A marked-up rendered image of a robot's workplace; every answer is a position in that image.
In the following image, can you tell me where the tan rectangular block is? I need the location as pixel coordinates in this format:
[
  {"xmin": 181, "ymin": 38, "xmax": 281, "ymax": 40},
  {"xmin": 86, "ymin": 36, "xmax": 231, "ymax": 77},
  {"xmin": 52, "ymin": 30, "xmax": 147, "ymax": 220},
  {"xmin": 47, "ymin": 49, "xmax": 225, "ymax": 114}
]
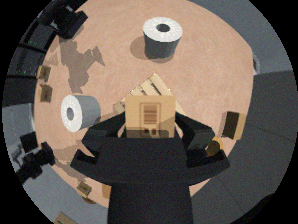
[{"xmin": 222, "ymin": 111, "xmax": 246, "ymax": 140}]

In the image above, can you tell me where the brown cardboard carton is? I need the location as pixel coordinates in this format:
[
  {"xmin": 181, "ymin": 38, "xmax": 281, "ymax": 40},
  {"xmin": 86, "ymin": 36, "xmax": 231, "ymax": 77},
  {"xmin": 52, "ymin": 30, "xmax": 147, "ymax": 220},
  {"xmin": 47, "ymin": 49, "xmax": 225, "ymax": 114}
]
[{"xmin": 37, "ymin": 84, "xmax": 53, "ymax": 102}]

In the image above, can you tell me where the tan cardboard carton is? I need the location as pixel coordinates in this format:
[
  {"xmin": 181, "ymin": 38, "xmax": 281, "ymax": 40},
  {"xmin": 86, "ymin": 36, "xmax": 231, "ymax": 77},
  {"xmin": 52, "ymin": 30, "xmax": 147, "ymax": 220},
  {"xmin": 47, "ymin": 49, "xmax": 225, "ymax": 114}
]
[
  {"xmin": 76, "ymin": 181, "xmax": 91, "ymax": 198},
  {"xmin": 125, "ymin": 95, "xmax": 176, "ymax": 138},
  {"xmin": 36, "ymin": 65, "xmax": 51, "ymax": 80}
]

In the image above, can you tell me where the small square wooden pallet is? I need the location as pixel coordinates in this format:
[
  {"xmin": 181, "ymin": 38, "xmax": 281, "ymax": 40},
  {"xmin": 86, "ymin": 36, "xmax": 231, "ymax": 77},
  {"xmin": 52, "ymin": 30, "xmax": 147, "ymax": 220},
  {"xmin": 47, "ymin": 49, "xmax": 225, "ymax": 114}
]
[{"xmin": 113, "ymin": 73, "xmax": 188, "ymax": 117}]

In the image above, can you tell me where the brown open cylinder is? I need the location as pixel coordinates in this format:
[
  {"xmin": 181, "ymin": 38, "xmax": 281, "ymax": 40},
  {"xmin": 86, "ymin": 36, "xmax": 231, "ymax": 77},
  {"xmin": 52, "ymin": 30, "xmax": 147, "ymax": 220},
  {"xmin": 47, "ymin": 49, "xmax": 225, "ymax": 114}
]
[{"xmin": 206, "ymin": 136, "xmax": 223, "ymax": 157}]

